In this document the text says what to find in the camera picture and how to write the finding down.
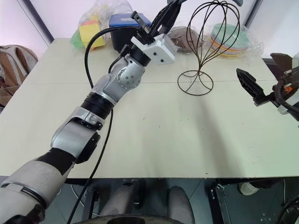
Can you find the grey right robot leg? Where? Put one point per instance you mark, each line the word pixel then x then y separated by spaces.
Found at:
pixel 179 203

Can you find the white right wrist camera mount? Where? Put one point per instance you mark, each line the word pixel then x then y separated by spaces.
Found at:
pixel 294 100

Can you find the brown cap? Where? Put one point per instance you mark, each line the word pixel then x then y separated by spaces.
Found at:
pixel 183 38

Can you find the black metal table leg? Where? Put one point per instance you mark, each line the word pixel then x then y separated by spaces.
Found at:
pixel 220 198
pixel 92 198

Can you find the brown and beige backpack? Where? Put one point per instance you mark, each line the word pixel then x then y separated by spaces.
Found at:
pixel 12 67

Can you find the grey robot leg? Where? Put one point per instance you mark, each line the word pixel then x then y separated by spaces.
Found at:
pixel 118 201
pixel 179 203

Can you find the clear bag of coloured blocks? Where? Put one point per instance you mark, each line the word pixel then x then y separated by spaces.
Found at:
pixel 93 30

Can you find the dark rounded robot torso rim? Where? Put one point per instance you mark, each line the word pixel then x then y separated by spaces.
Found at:
pixel 130 220

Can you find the stack of coloured plates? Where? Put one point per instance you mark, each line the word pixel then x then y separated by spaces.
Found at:
pixel 230 39

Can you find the white rounded object under table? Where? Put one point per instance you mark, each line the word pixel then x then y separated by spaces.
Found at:
pixel 247 188

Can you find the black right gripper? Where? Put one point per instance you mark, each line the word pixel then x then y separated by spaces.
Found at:
pixel 279 89

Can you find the blue plastic box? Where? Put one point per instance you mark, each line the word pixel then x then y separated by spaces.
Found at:
pixel 122 28

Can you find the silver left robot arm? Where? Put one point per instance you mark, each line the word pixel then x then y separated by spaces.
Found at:
pixel 121 79

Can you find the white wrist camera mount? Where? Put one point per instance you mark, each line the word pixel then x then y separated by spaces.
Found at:
pixel 294 100
pixel 160 51

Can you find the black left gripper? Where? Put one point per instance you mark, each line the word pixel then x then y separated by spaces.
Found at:
pixel 145 35

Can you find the grey left robot leg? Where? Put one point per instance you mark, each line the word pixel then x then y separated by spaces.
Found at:
pixel 118 201

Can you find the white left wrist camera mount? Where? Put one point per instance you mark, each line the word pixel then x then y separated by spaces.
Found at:
pixel 160 51

